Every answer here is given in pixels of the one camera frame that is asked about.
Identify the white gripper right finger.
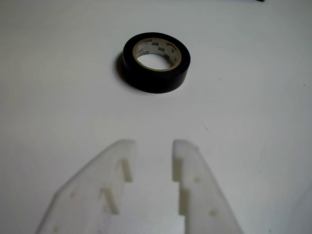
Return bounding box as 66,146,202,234
172,139,244,234

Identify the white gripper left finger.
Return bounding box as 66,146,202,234
36,139,137,234

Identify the black tape roll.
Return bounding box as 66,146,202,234
122,31,191,94

